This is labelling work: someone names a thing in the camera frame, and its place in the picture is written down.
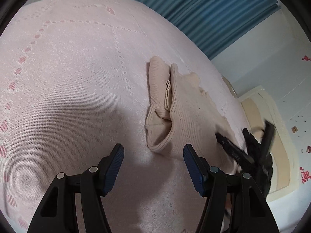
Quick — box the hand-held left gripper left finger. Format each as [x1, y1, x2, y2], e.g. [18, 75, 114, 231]
[27, 143, 125, 233]

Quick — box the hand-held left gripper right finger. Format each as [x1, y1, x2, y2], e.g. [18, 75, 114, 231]
[183, 144, 280, 233]

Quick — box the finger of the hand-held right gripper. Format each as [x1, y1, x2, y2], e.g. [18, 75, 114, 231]
[216, 132, 255, 165]
[260, 120, 275, 152]

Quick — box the beige knit sweater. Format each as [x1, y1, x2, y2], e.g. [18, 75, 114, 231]
[145, 56, 241, 176]

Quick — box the cream wooden headboard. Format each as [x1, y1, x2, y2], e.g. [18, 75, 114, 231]
[222, 76, 300, 196]

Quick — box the pink bed cover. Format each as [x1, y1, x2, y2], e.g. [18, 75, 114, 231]
[0, 0, 268, 233]

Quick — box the blue curtain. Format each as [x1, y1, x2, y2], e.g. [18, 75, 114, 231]
[128, 0, 280, 60]

